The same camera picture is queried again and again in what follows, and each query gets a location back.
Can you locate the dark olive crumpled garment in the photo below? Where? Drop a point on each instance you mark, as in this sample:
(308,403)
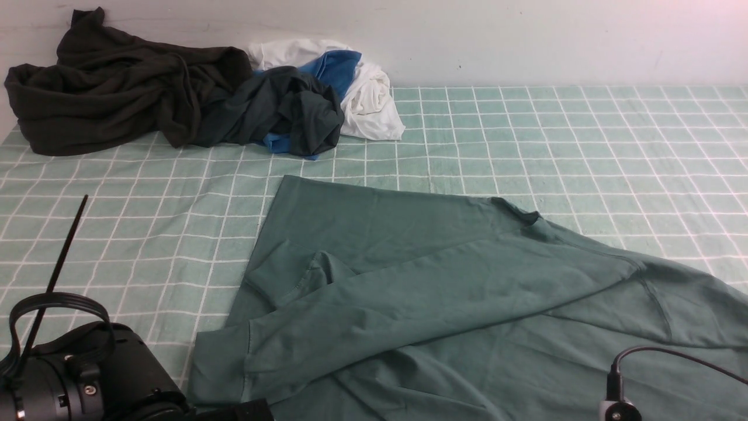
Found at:
(109,88)

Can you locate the white crumpled garment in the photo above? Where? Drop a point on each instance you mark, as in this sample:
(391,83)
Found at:
(369,107)

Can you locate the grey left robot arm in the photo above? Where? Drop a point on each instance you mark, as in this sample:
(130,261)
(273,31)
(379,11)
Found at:
(19,403)

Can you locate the blue crumpled garment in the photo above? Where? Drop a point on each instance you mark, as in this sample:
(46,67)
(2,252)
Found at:
(336,70)

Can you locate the green long-sleeved shirt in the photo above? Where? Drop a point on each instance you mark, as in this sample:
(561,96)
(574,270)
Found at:
(370,304)

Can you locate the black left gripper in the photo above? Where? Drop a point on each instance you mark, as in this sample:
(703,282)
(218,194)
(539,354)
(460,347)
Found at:
(129,384)

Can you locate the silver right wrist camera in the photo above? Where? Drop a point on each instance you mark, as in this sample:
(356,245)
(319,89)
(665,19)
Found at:
(618,411)

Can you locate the green checkered tablecloth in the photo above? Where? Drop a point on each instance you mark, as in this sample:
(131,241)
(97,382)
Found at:
(167,233)

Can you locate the dark teal crumpled garment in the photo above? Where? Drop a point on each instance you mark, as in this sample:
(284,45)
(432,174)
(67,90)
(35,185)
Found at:
(247,113)

